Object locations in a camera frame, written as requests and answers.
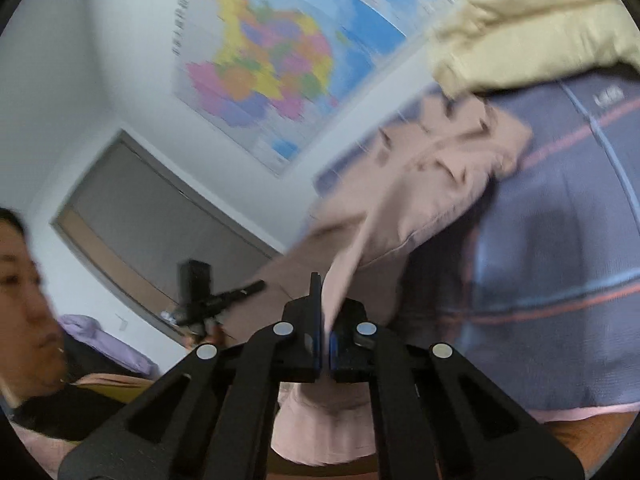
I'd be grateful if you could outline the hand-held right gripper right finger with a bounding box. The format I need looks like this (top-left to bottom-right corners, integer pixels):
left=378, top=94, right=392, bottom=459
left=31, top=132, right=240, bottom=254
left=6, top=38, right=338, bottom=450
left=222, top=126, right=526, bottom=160
left=327, top=297, right=586, bottom=480

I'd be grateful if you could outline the lilac cloth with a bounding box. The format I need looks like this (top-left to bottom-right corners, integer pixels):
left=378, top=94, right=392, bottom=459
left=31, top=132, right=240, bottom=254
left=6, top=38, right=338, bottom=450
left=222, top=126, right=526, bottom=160
left=60, top=314, right=161, bottom=378

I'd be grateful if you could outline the colourful wall map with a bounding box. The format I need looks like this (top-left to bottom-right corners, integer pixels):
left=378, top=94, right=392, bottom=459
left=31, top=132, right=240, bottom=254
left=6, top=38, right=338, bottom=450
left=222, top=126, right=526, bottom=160
left=170, top=0, right=461, bottom=178

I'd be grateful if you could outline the cream jacket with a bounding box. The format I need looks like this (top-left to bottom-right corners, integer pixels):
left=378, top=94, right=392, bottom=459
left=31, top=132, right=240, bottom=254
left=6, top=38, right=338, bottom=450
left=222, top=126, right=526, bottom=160
left=430, top=0, right=640, bottom=101

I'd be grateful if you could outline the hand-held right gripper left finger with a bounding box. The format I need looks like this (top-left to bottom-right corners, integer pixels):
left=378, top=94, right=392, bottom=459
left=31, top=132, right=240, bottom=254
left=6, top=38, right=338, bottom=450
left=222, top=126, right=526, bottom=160
left=57, top=272, right=323, bottom=480

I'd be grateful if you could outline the pink jacket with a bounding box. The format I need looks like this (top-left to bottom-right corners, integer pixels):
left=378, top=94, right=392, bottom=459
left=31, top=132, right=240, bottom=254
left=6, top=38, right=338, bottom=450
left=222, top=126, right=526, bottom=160
left=220, top=92, right=533, bottom=468

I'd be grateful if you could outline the person's face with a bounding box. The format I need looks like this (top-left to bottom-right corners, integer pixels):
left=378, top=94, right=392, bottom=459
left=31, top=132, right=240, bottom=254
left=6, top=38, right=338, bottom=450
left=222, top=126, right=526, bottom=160
left=0, top=207, right=66, bottom=406

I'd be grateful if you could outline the person's left hand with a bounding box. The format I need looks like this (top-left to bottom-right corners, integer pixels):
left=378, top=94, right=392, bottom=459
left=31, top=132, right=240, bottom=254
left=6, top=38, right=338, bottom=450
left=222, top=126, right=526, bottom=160
left=182, top=321, right=226, bottom=350

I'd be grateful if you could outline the person's clothed torso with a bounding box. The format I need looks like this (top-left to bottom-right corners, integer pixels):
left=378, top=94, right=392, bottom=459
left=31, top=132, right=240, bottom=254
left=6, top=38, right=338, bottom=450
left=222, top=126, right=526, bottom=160
left=0, top=340, right=161, bottom=480

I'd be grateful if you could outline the grey wooden door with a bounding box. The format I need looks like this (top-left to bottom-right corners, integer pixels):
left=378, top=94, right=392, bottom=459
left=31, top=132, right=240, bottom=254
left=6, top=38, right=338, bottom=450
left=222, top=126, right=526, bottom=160
left=50, top=129, right=286, bottom=348

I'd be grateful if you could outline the purple plaid bed sheet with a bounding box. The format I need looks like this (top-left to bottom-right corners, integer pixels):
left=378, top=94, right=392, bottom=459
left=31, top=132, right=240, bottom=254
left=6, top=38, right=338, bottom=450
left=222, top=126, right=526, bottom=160
left=312, top=72, right=640, bottom=423

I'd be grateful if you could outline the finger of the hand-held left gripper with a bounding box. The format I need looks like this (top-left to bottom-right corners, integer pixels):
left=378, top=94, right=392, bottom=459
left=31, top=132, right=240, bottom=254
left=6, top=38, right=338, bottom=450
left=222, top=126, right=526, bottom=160
left=212, top=280, right=267, bottom=311

